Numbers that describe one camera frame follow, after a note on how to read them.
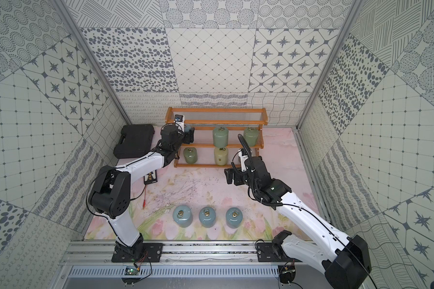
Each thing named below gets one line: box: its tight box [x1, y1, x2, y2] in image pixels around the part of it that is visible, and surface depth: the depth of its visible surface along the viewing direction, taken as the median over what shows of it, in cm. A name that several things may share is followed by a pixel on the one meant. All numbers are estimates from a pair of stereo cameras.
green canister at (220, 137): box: [212, 126, 230, 149], surface depth 90 cm
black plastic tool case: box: [112, 124, 155, 159], surface depth 110 cm
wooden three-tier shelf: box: [165, 106, 269, 168], surface depth 97 cm
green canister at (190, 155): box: [183, 146, 198, 164], surface depth 98 cm
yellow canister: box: [213, 146, 229, 167], surface depth 98 cm
